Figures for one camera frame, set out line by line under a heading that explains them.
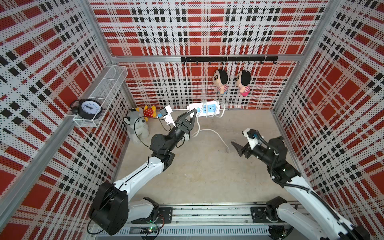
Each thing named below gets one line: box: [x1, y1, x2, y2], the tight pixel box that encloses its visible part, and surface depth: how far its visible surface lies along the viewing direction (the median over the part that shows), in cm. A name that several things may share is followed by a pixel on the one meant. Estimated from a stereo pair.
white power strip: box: [186, 101, 220, 118], surface depth 62 cm
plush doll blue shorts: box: [212, 69, 228, 96], surface depth 95 cm
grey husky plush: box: [123, 107, 150, 143], surface depth 95 cm
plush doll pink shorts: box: [236, 70, 251, 96], surface depth 97 cm
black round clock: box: [70, 99, 105, 120], surface depth 65 cm
